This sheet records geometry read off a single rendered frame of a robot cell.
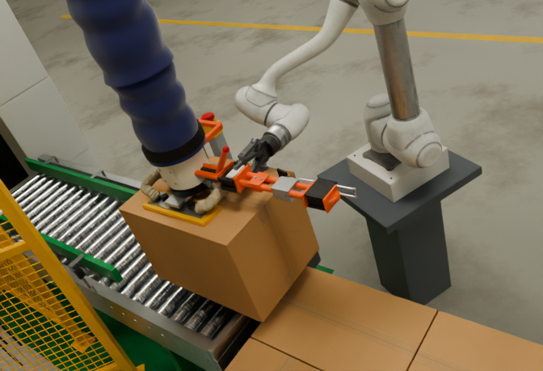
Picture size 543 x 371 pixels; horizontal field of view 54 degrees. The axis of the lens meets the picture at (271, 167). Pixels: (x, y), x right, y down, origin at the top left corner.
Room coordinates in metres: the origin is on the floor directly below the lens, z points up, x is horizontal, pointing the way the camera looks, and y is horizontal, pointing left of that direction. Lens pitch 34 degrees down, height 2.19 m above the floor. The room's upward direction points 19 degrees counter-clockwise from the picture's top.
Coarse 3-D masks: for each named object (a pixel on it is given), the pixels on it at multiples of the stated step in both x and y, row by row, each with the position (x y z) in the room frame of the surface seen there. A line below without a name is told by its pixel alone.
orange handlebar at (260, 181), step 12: (204, 120) 1.95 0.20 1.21; (216, 132) 1.84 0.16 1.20; (204, 144) 1.79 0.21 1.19; (216, 168) 1.57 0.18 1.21; (240, 180) 1.44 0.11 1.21; (252, 180) 1.41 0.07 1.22; (264, 180) 1.39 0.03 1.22; (276, 180) 1.37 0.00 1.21; (300, 192) 1.27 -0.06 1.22; (336, 192) 1.21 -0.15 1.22
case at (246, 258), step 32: (256, 192) 1.54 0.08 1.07; (128, 224) 1.75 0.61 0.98; (160, 224) 1.57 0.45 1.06; (192, 224) 1.49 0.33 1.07; (224, 224) 1.43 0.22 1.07; (256, 224) 1.42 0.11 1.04; (288, 224) 1.51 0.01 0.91; (160, 256) 1.66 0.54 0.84; (192, 256) 1.49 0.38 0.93; (224, 256) 1.35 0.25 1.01; (256, 256) 1.38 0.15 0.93; (288, 256) 1.47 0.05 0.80; (192, 288) 1.58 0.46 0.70; (224, 288) 1.41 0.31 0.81; (256, 288) 1.34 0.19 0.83; (288, 288) 1.43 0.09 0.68
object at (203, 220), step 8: (160, 192) 1.72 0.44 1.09; (168, 192) 1.71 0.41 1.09; (152, 200) 1.69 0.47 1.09; (160, 200) 1.67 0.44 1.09; (192, 200) 1.56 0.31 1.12; (144, 208) 1.69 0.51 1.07; (152, 208) 1.65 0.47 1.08; (160, 208) 1.63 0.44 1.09; (168, 208) 1.60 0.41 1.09; (176, 208) 1.59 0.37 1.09; (184, 208) 1.57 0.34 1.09; (192, 208) 1.54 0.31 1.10; (216, 208) 1.51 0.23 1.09; (176, 216) 1.55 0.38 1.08; (184, 216) 1.53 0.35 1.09; (192, 216) 1.50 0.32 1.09; (200, 216) 1.49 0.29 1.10; (208, 216) 1.48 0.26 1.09; (200, 224) 1.46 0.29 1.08
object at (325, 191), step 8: (312, 184) 1.27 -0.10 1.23; (320, 184) 1.25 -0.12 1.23; (328, 184) 1.24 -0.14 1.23; (304, 192) 1.24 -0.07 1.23; (312, 192) 1.23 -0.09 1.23; (320, 192) 1.22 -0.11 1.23; (328, 192) 1.20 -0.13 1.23; (304, 200) 1.23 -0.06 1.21; (312, 200) 1.22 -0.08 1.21; (320, 200) 1.20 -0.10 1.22; (328, 200) 1.19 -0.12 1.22; (320, 208) 1.20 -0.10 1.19; (328, 208) 1.18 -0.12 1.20
